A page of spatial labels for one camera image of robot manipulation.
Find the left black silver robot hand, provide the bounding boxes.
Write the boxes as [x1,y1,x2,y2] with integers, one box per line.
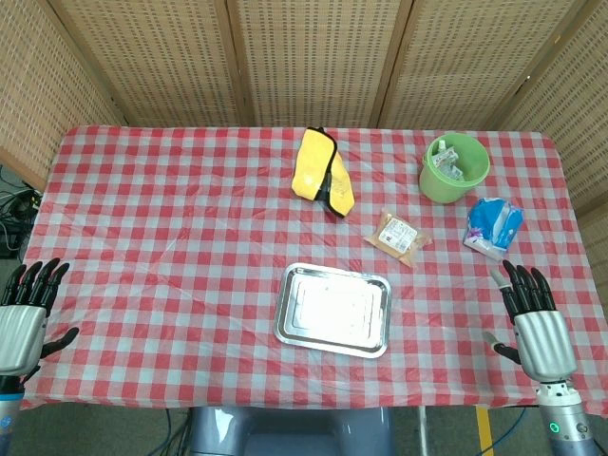
[0,257,80,377]

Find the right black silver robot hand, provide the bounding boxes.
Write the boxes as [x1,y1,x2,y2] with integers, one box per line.
[483,259,579,383]

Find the brown snack packet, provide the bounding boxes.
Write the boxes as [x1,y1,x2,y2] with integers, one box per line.
[363,208,432,268]

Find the silver metal tray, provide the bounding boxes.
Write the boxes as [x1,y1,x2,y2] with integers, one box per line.
[273,261,392,359]

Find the blue white tissue pack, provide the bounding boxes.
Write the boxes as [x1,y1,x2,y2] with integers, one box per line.
[463,196,524,261]

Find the green plastic bucket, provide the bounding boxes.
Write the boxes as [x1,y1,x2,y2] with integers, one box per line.
[418,132,491,205]

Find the red white checkered tablecloth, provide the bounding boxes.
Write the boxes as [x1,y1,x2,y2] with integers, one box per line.
[18,123,608,420]

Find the white packets in bucket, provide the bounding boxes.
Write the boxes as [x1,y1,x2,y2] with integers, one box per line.
[432,138,466,182]

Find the grey-blue robot torso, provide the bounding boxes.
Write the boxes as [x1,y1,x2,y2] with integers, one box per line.
[188,406,396,456]

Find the yellow black folded cloth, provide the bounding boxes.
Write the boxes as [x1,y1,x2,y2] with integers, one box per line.
[290,125,357,219]

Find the woven wood-framed folding screen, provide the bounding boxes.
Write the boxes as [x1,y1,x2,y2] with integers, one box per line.
[0,0,608,305]

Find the black cable bundle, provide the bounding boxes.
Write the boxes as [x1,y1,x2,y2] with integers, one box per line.
[0,164,45,260]

